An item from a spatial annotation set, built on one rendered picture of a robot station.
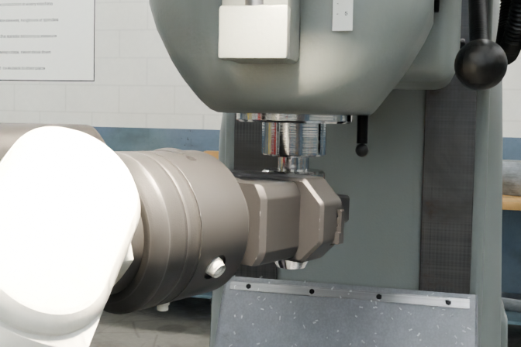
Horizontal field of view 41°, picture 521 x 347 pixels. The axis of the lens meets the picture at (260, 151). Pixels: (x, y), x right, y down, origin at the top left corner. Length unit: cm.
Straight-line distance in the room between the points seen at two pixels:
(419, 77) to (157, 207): 32
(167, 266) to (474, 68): 20
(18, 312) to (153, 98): 484
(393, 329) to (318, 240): 46
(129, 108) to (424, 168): 438
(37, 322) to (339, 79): 24
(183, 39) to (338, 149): 46
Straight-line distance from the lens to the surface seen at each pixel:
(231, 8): 40
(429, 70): 61
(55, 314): 27
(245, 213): 41
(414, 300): 90
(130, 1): 523
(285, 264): 52
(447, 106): 88
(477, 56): 42
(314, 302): 90
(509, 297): 431
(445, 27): 62
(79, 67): 535
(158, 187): 36
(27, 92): 556
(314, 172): 50
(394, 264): 90
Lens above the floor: 131
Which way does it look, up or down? 3 degrees down
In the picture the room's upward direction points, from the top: 1 degrees clockwise
